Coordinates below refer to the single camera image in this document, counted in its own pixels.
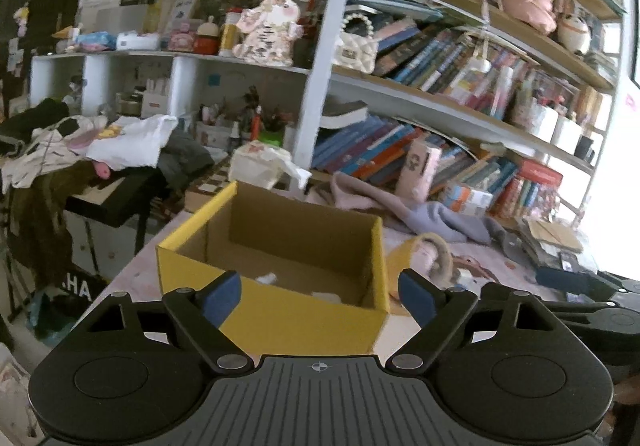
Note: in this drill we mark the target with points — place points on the teal bag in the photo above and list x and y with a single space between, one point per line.
45 321

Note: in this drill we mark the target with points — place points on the checkered board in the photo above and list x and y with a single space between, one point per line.
210 181

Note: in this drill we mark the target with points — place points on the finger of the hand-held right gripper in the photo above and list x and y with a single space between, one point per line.
565 280
590 311

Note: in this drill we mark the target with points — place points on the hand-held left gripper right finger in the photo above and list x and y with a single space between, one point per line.
417 298

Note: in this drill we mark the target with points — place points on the person's right forearm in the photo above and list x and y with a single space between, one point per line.
627 396

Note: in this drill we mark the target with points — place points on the cream cat figure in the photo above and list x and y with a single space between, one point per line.
265 36

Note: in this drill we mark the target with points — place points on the black lettered bag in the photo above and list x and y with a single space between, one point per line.
75 286

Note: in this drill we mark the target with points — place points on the white quilted handbag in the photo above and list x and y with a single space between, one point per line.
355 51

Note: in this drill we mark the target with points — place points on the blue wipes pack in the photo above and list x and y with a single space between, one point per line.
92 40

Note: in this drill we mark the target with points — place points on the dark grey cloth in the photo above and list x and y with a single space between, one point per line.
185 156

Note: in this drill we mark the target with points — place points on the white pen organizer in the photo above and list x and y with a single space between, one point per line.
212 133

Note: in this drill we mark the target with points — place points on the yellow bottle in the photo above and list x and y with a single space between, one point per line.
227 33

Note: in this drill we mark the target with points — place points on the white oval case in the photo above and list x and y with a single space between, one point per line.
135 41

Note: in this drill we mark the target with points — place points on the yellow tape roll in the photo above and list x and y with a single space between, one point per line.
402 258

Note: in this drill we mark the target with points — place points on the white bookshelf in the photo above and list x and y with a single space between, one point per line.
320 76

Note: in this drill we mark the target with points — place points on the yellow cardboard box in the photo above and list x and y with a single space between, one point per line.
300 321

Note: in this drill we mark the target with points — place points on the pink round toy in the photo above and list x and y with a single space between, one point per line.
102 171

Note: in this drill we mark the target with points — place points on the white storage bin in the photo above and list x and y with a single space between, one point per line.
542 121
567 133

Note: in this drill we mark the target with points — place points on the red mushroom jar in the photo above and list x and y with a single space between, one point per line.
206 43

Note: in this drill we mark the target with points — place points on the small spray bottle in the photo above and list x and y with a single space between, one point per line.
234 138

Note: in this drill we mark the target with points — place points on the orange and white box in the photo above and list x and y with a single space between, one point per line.
465 198

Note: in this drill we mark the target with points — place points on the white round figurine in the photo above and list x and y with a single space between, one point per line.
574 33

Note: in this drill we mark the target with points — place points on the black garment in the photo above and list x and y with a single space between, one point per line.
35 118

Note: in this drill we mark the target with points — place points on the row of colourful books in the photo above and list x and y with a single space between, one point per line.
430 56

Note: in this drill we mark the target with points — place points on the pink carton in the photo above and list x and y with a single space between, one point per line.
417 171

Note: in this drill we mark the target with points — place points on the pink plush head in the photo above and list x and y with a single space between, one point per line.
530 1

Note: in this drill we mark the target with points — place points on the olive hanging cloth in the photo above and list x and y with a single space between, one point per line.
45 216

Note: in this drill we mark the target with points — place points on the green pen holder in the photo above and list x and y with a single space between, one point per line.
270 136

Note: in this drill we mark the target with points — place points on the crumpled white paper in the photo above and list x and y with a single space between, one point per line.
267 278

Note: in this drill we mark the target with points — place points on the pink cloth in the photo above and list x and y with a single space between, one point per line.
360 193

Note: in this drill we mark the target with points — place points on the black digital piano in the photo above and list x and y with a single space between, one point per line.
115 201

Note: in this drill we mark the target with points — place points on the row of leaning books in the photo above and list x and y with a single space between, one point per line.
360 151

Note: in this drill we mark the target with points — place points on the white box red label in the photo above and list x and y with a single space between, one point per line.
155 106

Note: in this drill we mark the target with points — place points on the lavender cloth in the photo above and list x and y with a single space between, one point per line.
435 218

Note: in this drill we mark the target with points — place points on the white plastic bag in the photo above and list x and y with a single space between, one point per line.
255 166

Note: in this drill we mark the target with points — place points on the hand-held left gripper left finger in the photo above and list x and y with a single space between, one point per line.
225 298

